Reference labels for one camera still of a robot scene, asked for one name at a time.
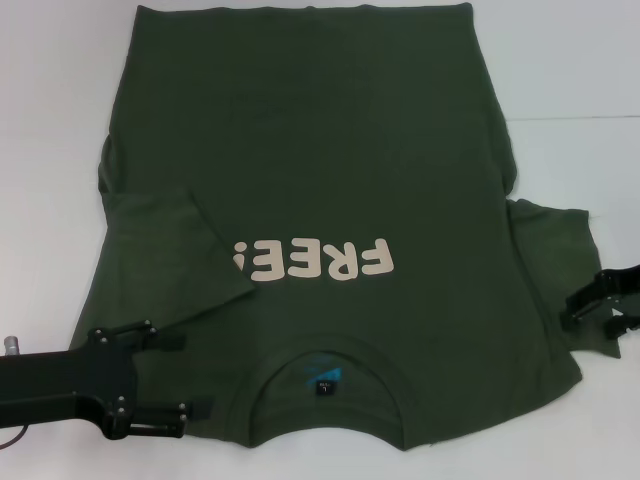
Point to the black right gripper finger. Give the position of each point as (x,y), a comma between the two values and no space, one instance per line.
(600,292)
(620,325)

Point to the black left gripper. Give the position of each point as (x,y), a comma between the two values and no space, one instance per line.
(70,375)

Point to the dark green FREE t-shirt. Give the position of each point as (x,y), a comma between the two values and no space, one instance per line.
(320,150)

